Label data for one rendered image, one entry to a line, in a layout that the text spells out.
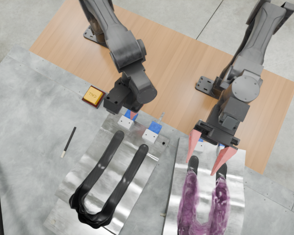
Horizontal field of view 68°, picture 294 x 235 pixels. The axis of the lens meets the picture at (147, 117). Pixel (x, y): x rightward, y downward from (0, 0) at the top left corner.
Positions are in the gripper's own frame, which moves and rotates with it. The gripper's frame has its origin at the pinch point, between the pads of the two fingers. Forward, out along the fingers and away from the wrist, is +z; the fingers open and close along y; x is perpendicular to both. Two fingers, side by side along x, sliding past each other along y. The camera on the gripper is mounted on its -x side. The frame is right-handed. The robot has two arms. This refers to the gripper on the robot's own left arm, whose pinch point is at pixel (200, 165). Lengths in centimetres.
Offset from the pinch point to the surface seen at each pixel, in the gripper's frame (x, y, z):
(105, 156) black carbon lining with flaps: 31.0, -28.4, 10.7
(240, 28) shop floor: 124, 0, -139
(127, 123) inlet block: 27.7, -26.5, -4.2
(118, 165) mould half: 30.6, -22.2, 11.2
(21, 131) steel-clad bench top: 39, -69, 19
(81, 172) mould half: 27.5, -32.2, 19.5
